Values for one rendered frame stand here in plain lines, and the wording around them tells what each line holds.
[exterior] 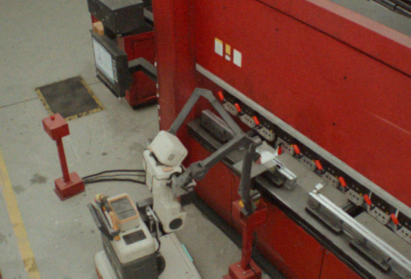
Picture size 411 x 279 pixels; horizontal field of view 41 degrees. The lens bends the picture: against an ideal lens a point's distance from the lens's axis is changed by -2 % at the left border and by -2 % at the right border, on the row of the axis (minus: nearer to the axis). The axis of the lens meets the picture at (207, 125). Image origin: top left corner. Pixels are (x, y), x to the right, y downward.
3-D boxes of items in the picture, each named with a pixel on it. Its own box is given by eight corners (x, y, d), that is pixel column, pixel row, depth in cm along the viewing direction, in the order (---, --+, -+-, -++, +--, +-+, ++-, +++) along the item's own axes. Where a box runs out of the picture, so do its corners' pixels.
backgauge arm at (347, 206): (328, 222, 381) (331, 208, 373) (386, 184, 411) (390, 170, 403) (336, 229, 375) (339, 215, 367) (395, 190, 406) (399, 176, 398)
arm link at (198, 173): (242, 125, 354) (248, 132, 345) (252, 139, 361) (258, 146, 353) (185, 167, 353) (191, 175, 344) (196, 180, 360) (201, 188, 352)
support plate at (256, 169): (232, 166, 392) (232, 165, 392) (260, 152, 405) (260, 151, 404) (248, 179, 381) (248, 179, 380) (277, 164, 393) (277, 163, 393)
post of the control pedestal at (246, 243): (241, 267, 429) (243, 217, 397) (246, 264, 431) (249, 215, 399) (244, 271, 425) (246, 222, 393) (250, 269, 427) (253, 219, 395)
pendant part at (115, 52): (96, 73, 450) (90, 33, 429) (109, 69, 455) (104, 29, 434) (120, 98, 419) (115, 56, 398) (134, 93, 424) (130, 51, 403)
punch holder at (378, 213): (366, 211, 328) (370, 191, 318) (375, 206, 332) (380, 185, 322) (385, 225, 318) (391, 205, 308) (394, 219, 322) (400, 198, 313)
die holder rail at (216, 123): (201, 121, 458) (201, 111, 452) (207, 118, 460) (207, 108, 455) (240, 151, 425) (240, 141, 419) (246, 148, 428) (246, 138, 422)
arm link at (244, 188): (242, 136, 358) (249, 144, 349) (250, 135, 360) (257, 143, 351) (236, 193, 377) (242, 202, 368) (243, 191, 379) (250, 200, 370)
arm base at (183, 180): (171, 175, 352) (179, 187, 343) (180, 166, 351) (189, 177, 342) (180, 181, 358) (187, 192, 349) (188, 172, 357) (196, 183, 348)
